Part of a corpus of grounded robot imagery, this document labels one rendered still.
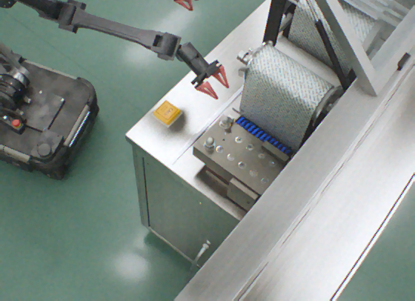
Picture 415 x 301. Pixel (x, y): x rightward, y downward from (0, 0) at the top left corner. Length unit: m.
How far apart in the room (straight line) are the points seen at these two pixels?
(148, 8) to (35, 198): 1.41
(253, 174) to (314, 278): 0.63
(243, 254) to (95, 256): 1.81
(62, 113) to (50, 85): 0.19
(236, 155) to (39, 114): 1.33
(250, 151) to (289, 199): 0.77
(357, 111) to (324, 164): 0.15
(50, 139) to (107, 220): 0.49
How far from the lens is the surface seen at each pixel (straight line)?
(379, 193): 1.38
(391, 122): 1.50
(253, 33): 2.29
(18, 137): 2.85
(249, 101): 1.81
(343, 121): 1.18
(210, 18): 3.54
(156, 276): 2.72
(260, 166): 1.80
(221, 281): 1.00
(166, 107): 2.02
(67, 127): 2.82
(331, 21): 1.17
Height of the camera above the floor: 2.61
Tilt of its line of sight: 60 degrees down
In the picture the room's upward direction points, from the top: 7 degrees clockwise
